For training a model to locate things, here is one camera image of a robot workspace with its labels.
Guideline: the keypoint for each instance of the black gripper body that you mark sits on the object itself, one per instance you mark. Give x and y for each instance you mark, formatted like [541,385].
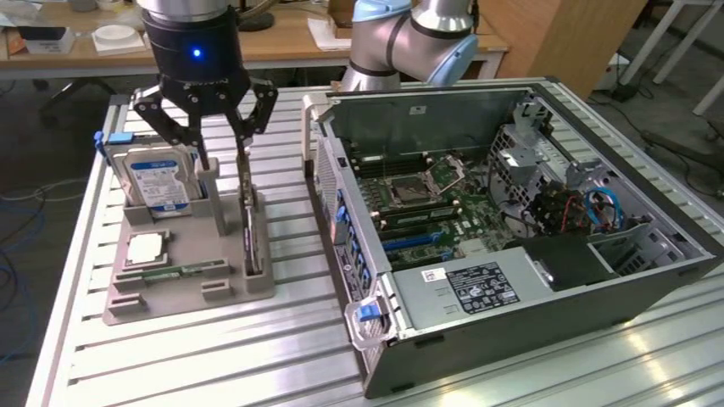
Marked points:
[192,42]

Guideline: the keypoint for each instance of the black graphics card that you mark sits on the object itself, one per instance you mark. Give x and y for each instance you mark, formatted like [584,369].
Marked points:
[250,237]

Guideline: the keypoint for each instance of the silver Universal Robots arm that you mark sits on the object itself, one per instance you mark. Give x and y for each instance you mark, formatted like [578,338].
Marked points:
[389,38]

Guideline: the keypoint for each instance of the blue expansion slot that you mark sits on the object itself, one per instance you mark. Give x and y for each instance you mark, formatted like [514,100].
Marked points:
[412,241]

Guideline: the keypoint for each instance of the blue disk caddy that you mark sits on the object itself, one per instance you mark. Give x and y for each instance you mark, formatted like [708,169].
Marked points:
[116,138]

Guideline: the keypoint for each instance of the black lamp base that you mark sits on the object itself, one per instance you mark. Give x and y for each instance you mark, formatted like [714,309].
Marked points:
[260,21]

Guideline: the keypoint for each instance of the white round part on box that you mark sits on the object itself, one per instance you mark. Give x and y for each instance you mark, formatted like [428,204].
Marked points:
[116,38]

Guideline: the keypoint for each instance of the wooden desk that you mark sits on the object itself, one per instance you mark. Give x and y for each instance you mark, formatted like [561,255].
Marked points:
[270,46]

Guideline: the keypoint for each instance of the hard disk with blue label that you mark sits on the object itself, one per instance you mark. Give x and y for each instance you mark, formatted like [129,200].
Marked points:
[152,182]

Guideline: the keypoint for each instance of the white papers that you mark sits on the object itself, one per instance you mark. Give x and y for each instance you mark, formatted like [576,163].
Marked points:
[328,36]

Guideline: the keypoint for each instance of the cardboard box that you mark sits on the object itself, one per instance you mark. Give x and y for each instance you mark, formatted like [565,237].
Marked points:
[341,17]

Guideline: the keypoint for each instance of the white box with black top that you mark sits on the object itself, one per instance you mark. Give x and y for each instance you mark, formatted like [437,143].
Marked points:
[45,40]

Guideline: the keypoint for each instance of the grey parts rack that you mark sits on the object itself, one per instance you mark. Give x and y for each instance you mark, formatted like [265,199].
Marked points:
[192,237]

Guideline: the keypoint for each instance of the silver CPU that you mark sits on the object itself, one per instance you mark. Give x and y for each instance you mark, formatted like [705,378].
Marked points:
[145,248]

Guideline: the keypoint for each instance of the CPU socket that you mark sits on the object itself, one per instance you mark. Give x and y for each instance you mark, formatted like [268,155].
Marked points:
[408,190]

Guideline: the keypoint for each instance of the green RAM stick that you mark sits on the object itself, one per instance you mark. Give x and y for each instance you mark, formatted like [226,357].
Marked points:
[169,272]

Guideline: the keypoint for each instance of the metal socket cover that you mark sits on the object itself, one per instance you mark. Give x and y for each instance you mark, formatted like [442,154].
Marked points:
[446,171]

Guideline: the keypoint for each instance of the green motherboard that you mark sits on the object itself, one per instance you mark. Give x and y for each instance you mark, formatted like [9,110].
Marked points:
[452,212]

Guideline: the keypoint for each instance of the blue case latch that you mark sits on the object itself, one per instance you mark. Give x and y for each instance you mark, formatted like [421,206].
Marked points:
[366,311]

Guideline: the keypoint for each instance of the grey power supply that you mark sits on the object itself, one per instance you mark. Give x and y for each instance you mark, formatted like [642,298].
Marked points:
[429,301]

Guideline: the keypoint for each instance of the wooden cabinet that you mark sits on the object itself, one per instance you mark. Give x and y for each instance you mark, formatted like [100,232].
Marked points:
[570,38]

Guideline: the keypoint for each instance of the open black PC case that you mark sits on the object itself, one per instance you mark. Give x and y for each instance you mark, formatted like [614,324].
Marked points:
[509,330]

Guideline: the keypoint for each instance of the metal disk bay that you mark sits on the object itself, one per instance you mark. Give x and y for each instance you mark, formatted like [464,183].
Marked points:
[628,246]

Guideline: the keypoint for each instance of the white table frame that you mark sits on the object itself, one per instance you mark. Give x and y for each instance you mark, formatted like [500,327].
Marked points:
[673,42]

